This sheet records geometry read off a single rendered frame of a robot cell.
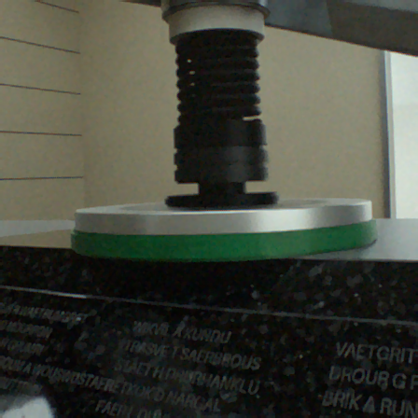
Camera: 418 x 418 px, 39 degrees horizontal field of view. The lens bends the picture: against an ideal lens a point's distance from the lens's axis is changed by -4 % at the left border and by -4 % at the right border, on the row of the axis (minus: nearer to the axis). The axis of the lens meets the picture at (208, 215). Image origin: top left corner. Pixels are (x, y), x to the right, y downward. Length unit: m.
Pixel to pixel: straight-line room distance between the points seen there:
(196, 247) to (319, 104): 5.45
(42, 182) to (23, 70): 1.25
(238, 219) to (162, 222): 0.04
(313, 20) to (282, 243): 0.22
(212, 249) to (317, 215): 0.07
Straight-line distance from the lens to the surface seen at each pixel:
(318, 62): 5.83
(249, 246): 0.34
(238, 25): 0.43
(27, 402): 0.39
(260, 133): 0.43
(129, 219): 0.36
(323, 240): 0.36
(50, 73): 7.23
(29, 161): 6.88
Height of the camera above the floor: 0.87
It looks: 3 degrees down
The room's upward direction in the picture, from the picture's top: 2 degrees counter-clockwise
